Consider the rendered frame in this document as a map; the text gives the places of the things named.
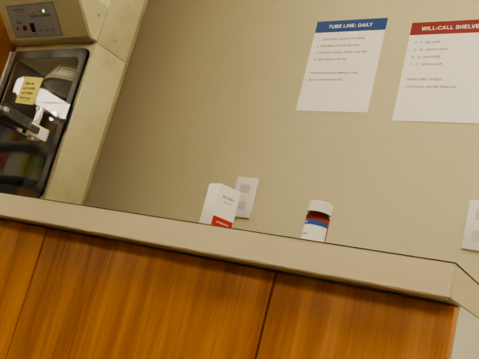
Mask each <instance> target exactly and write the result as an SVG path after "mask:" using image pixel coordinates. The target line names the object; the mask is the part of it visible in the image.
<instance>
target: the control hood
mask: <svg viewBox="0 0 479 359"><path fill-rule="evenodd" d="M49 1H52V2H53V4H54V7H55V10H56V14H57V17H58V21H59V23H60V26H61V30H62V33H63V35H62V36H40V37H28V38H16V37H15V34H14V30H13V28H12V25H11V22H10V19H9V15H8V13H7V10H6V6H14V5H22V4H35V3H41V2H49ZM107 9H108V8H107V6H106V5H104V4H103V3H102V2H100V1H99V0H0V12H1V16H2V19H3V21H4V25H5V27H6V31H7V34H8V36H9V40H10V42H12V43H13V44H14V45H16V46H28V45H43V44H57V43H85V42H96V41H97V40H98V36H99V33H100V31H101V27H102V25H103V20H104V18H105V14H106V11H107Z"/></svg>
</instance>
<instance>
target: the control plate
mask: <svg viewBox="0 0 479 359"><path fill-rule="evenodd" d="M42 9H44V10H45V13H43V12H42ZM6 10H7V13H8V15H9V19H10V22H11V25H12V28H13V30H14V34H15V37H16V38H28V37H40V36H62V35H63V33H62V30H61V26H60V23H59V21H58V17H57V14H56V10H55V7H54V4H53V2H52V1H49V2H41V3H35V4H22V5H14V6H6ZM31 10H34V14H32V13H31ZM30 23H34V26H35V29H36V32H32V31H31V27H30ZM44 24H46V26H47V27H44ZM50 24H53V27H51V26H50ZM38 25H40V26H41V27H40V28H38ZM23 26H26V27H27V30H26V31H24V30H23ZM16 27H19V31H18V30H17V29H16Z"/></svg>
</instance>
